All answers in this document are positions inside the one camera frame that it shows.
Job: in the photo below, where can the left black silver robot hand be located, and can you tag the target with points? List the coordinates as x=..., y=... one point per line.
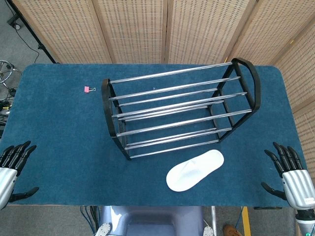
x=8, y=177

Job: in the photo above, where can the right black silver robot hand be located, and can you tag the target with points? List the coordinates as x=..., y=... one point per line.
x=296, y=186

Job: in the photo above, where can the white slipper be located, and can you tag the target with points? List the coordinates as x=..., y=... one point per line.
x=187, y=177

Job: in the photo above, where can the black chrome shoe rack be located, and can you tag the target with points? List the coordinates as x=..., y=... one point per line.
x=257, y=91

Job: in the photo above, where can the blue carpet mat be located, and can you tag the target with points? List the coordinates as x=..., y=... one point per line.
x=61, y=147

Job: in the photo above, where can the silver metal table leg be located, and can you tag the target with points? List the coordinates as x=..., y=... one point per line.
x=213, y=216

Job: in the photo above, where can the chrome chair base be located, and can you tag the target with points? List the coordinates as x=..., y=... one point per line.
x=3, y=64

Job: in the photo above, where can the pink binder clip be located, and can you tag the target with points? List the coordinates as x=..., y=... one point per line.
x=86, y=89

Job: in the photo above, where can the blue-grey robot torso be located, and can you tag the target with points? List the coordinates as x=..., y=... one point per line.
x=152, y=221

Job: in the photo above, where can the woven wood folding screen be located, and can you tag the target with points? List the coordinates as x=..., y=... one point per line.
x=135, y=29

